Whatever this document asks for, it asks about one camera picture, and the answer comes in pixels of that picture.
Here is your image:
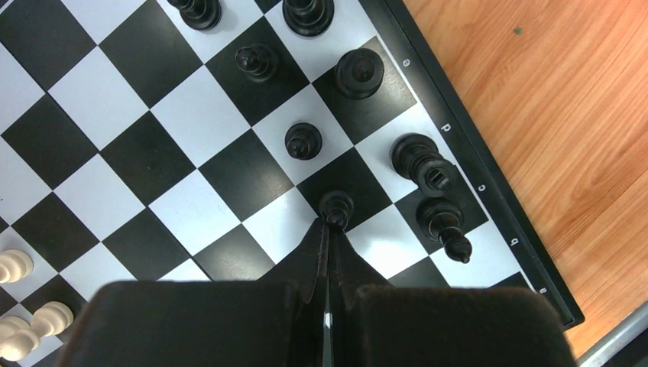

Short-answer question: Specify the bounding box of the white chess piece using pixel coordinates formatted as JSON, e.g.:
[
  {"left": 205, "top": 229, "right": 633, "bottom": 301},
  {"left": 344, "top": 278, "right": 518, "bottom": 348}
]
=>
[
  {"left": 1, "top": 249, "right": 34, "bottom": 284},
  {"left": 1, "top": 301, "right": 74, "bottom": 362}
]

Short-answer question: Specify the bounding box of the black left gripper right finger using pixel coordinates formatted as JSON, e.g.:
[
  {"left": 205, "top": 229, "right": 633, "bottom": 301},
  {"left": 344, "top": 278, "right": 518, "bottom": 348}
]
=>
[{"left": 329, "top": 227, "right": 575, "bottom": 366}]

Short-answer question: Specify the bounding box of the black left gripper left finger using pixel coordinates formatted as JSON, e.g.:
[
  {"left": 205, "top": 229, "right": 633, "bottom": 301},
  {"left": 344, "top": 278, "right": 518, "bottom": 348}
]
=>
[{"left": 57, "top": 219, "right": 330, "bottom": 366}]

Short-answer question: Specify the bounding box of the black chess piece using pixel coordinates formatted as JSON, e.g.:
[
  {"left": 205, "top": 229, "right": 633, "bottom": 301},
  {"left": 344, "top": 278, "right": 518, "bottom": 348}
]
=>
[
  {"left": 416, "top": 198, "right": 473, "bottom": 264},
  {"left": 235, "top": 44, "right": 280, "bottom": 83},
  {"left": 167, "top": 0, "right": 222, "bottom": 31},
  {"left": 319, "top": 190, "right": 355, "bottom": 229},
  {"left": 334, "top": 47, "right": 385, "bottom": 100},
  {"left": 390, "top": 133, "right": 458, "bottom": 197},
  {"left": 284, "top": 122, "right": 322, "bottom": 161},
  {"left": 282, "top": 0, "right": 335, "bottom": 37}
]

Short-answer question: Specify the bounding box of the black and white chessboard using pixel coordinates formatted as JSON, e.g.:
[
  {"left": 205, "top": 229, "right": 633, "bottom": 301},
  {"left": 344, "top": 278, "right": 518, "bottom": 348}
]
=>
[{"left": 0, "top": 0, "right": 585, "bottom": 367}]

